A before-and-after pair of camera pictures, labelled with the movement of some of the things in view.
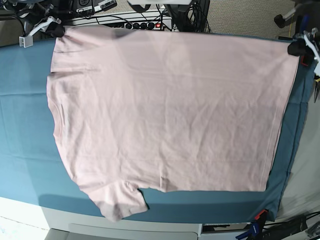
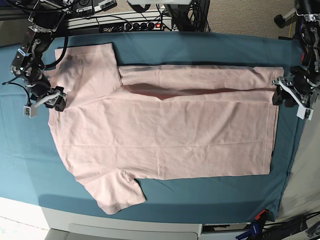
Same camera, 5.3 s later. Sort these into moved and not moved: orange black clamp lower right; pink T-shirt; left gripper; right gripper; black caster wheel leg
Moved: left gripper; right gripper; pink T-shirt
Not moved: orange black clamp lower right; black caster wheel leg
